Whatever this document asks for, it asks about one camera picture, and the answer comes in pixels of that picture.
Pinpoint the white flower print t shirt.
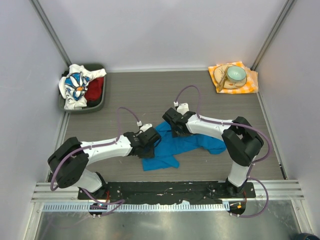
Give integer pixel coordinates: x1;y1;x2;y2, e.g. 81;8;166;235
58;64;107;111

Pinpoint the red t shirt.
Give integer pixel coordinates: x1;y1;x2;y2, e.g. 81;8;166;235
84;77;104;108

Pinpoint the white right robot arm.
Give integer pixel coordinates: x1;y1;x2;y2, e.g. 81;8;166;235
162;107;264;198

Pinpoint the orange checkered cloth napkin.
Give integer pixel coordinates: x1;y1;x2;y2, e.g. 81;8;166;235
208;61;259;95

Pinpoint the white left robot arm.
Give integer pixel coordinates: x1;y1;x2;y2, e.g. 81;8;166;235
47;124;162;200

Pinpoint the dark blue round object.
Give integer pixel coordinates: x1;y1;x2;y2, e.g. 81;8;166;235
293;232;320;240

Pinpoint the gold fork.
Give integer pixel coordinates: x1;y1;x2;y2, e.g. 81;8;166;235
218;66;229;92

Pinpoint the dark grey plastic basket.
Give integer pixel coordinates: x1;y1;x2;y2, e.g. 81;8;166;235
58;63;107;114

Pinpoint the black t shirt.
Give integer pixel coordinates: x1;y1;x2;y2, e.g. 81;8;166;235
61;70;69;77

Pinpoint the light blue ceramic bowl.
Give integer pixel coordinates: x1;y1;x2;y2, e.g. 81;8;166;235
226;65;247;83

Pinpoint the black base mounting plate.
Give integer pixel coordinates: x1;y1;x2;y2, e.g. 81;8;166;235
74;181;256;205

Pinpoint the cream floral plate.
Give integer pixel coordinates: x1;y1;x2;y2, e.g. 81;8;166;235
213;64;247;92

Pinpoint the white slotted cable duct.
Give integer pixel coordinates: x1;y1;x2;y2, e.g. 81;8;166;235
42;201;230;213

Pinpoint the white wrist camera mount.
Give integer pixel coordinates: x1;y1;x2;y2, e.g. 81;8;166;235
173;101;189;115
136;121;153;132

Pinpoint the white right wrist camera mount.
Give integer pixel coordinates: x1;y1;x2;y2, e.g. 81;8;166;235
173;101;189;115

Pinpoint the blue t shirt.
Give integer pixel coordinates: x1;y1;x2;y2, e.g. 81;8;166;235
142;122;227;172

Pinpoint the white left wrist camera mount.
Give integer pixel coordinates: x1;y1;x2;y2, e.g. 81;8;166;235
136;121;153;132

